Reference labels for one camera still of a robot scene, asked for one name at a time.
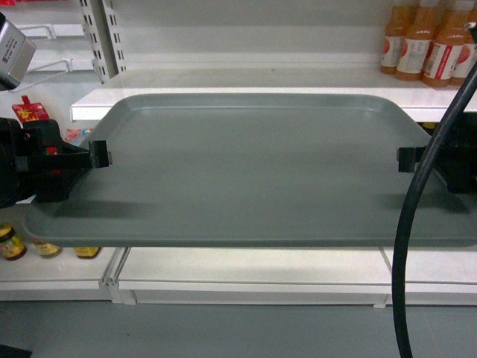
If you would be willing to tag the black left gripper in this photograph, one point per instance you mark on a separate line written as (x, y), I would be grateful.
(51, 165)

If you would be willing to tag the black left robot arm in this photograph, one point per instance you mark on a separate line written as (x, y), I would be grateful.
(10, 162)

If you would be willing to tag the white upper shelf board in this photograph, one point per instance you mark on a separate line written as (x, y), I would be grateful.
(257, 86)

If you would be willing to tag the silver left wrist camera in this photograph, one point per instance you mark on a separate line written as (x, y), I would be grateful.
(17, 52)

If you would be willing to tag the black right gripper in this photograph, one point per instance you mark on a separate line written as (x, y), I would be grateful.
(456, 162)

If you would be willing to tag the orange juice bottle right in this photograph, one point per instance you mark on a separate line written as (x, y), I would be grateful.
(447, 46)

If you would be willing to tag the grey silver serving tray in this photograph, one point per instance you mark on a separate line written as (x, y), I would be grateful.
(195, 171)

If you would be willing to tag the red snack pouch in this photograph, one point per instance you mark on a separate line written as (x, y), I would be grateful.
(28, 111)

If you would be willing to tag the sauce jar far left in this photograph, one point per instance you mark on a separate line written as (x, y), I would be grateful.
(12, 247)

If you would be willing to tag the orange juice bottle left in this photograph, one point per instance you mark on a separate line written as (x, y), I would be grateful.
(417, 41)

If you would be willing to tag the orange juice bottle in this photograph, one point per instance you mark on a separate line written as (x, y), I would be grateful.
(417, 41)
(447, 46)

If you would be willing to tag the white slotted shelf upright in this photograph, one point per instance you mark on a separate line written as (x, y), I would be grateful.
(101, 28)

